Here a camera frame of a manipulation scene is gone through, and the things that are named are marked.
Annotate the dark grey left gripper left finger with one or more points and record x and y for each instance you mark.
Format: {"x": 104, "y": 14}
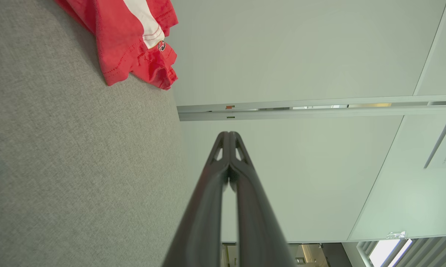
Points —
{"x": 200, "y": 222}

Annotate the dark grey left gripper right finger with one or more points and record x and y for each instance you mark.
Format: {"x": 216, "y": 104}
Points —
{"x": 256, "y": 222}

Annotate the red basketball jersey white trim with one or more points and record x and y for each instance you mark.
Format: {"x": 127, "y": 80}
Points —
{"x": 119, "y": 48}

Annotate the window blind slats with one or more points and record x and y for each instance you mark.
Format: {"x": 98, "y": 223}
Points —
{"x": 423, "y": 254}

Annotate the small white wall sticker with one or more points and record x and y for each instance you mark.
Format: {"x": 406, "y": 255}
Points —
{"x": 397, "y": 234}

